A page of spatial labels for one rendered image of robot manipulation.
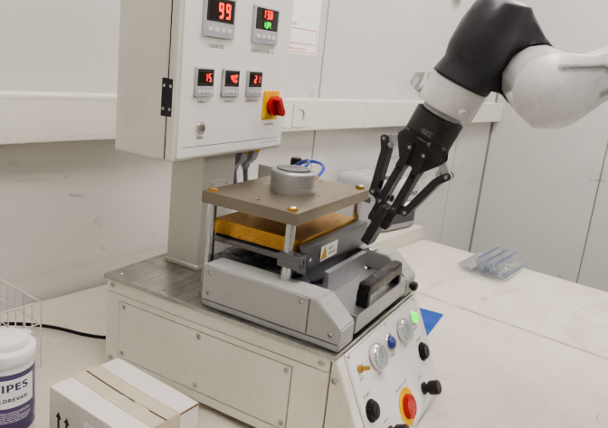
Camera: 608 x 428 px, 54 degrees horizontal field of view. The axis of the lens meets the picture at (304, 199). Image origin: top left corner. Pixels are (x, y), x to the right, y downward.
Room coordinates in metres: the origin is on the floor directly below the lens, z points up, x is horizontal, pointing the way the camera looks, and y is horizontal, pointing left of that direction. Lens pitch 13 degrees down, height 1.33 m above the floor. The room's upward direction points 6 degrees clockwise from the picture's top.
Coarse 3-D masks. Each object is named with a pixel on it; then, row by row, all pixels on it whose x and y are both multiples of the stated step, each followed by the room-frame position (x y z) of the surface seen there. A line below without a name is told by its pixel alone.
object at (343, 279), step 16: (352, 256) 0.99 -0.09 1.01; (336, 272) 0.92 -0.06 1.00; (352, 272) 0.98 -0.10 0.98; (368, 272) 1.03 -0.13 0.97; (336, 288) 0.92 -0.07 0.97; (352, 288) 0.94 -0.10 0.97; (384, 288) 0.96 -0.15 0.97; (400, 288) 1.00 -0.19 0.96; (352, 304) 0.87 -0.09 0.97; (384, 304) 0.93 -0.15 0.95; (368, 320) 0.87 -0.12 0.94
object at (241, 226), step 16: (224, 224) 0.96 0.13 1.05; (240, 224) 0.94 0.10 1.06; (256, 224) 0.95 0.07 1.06; (272, 224) 0.96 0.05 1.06; (304, 224) 0.98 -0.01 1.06; (320, 224) 0.99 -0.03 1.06; (336, 224) 1.01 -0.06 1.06; (224, 240) 0.96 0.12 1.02; (240, 240) 0.95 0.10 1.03; (256, 240) 0.93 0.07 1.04; (272, 240) 0.91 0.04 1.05; (304, 240) 0.90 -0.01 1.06; (272, 256) 0.91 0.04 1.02
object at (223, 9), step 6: (216, 0) 1.00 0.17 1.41; (216, 6) 1.00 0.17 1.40; (222, 6) 1.01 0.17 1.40; (228, 6) 1.02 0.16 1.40; (216, 12) 1.00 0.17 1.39; (222, 12) 1.01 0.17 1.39; (228, 12) 1.03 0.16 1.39; (216, 18) 1.00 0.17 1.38; (222, 18) 1.01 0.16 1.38; (228, 18) 1.03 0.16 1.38
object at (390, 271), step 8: (392, 264) 0.97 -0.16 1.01; (400, 264) 0.98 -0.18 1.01; (376, 272) 0.92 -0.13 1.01; (384, 272) 0.92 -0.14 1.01; (392, 272) 0.95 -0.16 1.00; (400, 272) 0.98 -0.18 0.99; (368, 280) 0.88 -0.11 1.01; (376, 280) 0.89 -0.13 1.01; (384, 280) 0.91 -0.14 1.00; (392, 280) 0.99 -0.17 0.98; (400, 280) 0.99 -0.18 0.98; (360, 288) 0.87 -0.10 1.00; (368, 288) 0.86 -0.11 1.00; (376, 288) 0.89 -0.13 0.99; (360, 296) 0.87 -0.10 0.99; (368, 296) 0.86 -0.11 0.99; (360, 304) 0.87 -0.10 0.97; (368, 304) 0.87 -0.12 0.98
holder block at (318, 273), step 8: (216, 256) 0.97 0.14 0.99; (224, 256) 0.96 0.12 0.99; (264, 256) 0.98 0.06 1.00; (344, 256) 1.04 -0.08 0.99; (248, 264) 0.94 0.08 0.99; (256, 264) 0.94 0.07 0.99; (264, 264) 0.94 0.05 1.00; (328, 264) 0.99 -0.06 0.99; (336, 264) 1.02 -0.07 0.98; (280, 272) 0.91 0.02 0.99; (312, 272) 0.94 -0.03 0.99; (320, 272) 0.96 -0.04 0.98; (304, 280) 0.91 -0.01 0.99; (312, 280) 0.94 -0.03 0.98
